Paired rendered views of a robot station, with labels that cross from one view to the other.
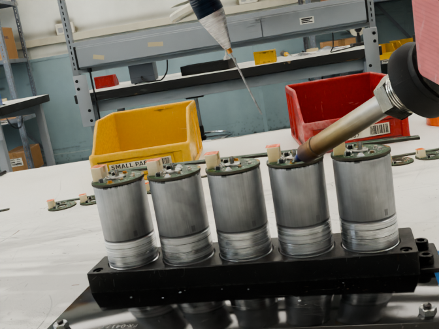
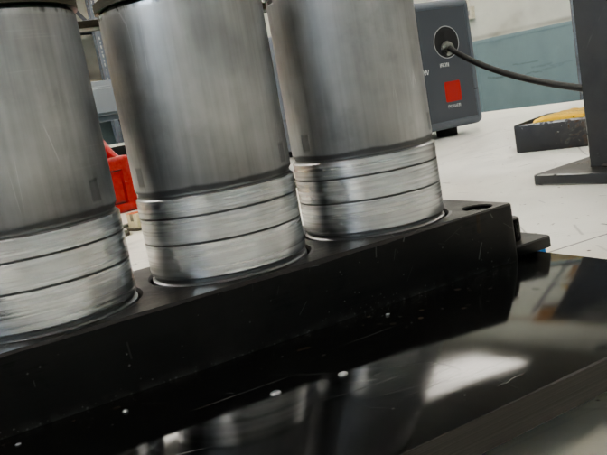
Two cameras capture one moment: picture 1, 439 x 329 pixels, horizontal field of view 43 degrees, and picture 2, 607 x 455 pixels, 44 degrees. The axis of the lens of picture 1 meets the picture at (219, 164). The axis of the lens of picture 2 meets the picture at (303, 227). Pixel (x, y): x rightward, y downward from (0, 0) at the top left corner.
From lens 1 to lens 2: 17 cm
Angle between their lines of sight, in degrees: 42
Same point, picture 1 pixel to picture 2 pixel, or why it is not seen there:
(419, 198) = not seen: hidden behind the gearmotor
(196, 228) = not seen: outside the picture
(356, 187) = (371, 50)
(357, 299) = (489, 323)
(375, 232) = (422, 169)
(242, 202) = (52, 111)
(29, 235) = not seen: outside the picture
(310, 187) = (258, 56)
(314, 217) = (275, 146)
